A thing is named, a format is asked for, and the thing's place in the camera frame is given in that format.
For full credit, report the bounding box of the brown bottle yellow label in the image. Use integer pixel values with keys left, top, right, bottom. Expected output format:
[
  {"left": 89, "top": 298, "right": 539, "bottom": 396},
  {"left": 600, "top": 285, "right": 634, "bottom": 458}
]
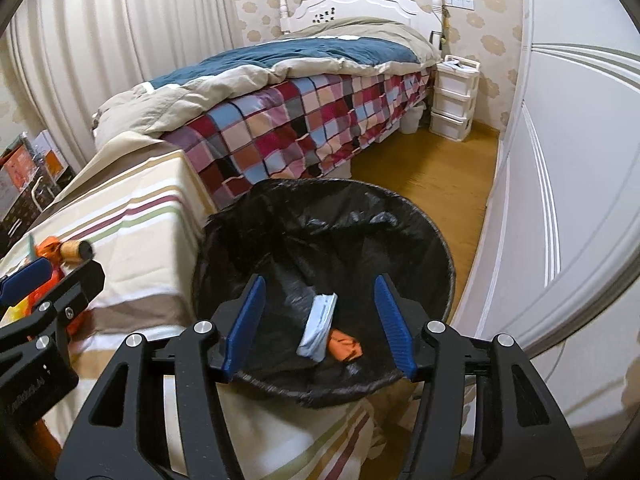
[{"left": 59, "top": 240, "right": 96, "bottom": 266}]

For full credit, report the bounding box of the cardboard box orange print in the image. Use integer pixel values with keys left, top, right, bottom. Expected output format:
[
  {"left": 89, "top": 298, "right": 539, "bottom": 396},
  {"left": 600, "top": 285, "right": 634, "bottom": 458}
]
[{"left": 0, "top": 132, "right": 41, "bottom": 221}]

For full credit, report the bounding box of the white plastic drawer unit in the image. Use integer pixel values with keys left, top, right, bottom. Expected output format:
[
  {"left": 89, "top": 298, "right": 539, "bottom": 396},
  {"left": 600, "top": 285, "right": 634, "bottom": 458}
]
[{"left": 429, "top": 55, "right": 481, "bottom": 141}]

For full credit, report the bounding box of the white box orange print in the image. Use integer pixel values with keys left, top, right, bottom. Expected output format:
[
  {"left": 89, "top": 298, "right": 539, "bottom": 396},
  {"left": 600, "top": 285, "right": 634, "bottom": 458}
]
[{"left": 32, "top": 130, "right": 71, "bottom": 177}]

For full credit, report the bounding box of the white pleated curtain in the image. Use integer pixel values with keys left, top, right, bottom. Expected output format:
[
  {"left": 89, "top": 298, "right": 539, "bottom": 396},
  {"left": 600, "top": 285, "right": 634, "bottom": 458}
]
[{"left": 5, "top": 0, "right": 246, "bottom": 161}]

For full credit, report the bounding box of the pale blue tissue packet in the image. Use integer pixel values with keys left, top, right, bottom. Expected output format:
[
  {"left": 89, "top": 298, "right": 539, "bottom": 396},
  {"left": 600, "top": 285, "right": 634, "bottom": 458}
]
[{"left": 296, "top": 292, "right": 338, "bottom": 362}]

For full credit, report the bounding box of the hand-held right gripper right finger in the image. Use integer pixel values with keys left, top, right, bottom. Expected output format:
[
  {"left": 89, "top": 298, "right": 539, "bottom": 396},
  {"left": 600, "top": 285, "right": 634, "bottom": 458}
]
[{"left": 372, "top": 274, "right": 586, "bottom": 480}]

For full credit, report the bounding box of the plaid bed sheet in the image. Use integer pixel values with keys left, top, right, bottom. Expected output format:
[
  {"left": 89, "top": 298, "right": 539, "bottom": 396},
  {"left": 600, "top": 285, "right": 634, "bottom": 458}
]
[{"left": 160, "top": 65, "right": 436, "bottom": 211}]

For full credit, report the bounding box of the white wardrobe door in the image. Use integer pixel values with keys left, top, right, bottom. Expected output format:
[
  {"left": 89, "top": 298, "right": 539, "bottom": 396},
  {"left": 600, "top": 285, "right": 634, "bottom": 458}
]
[{"left": 470, "top": 0, "right": 640, "bottom": 361}]

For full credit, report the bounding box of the striped beige cloth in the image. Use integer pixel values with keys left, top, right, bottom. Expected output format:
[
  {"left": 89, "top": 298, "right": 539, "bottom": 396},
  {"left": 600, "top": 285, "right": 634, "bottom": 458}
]
[{"left": 0, "top": 132, "right": 383, "bottom": 480}]

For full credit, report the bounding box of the orange foam fruit net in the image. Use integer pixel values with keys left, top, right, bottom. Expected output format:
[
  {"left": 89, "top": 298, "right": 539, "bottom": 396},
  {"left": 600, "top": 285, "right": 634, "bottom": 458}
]
[{"left": 27, "top": 262, "right": 92, "bottom": 338}]

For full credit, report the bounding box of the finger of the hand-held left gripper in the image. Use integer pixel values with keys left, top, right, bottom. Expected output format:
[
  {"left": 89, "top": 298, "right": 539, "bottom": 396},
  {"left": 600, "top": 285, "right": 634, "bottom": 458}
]
[
  {"left": 0, "top": 259, "right": 107, "bottom": 361},
  {"left": 0, "top": 257, "right": 56, "bottom": 307}
]

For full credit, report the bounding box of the round bin with black bag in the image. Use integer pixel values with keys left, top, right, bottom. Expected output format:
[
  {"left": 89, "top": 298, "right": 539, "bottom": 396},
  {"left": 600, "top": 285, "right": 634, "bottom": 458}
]
[{"left": 191, "top": 177, "right": 457, "bottom": 408}]

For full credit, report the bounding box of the small orange wrapper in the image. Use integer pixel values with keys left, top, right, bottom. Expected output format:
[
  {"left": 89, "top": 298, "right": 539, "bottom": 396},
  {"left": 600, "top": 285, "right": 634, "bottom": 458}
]
[{"left": 327, "top": 329, "right": 363, "bottom": 362}]

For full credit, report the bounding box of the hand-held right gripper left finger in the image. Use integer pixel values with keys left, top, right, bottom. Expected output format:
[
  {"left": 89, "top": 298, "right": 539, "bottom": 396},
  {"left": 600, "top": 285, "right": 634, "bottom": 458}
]
[{"left": 54, "top": 274, "right": 268, "bottom": 480}]

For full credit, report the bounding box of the small white waste basket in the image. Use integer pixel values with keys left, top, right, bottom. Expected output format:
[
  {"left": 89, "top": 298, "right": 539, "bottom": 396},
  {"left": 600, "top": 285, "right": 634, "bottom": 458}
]
[{"left": 397, "top": 101, "right": 428, "bottom": 135}]

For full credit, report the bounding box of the bed with checkered blanket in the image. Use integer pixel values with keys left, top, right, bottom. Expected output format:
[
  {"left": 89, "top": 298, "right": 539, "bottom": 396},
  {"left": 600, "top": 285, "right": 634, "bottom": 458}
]
[{"left": 92, "top": 17, "right": 441, "bottom": 148}]

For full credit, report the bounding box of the white metal frame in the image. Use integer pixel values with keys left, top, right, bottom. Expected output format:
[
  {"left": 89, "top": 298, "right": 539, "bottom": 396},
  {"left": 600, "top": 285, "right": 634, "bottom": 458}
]
[{"left": 29, "top": 175, "right": 57, "bottom": 207}]

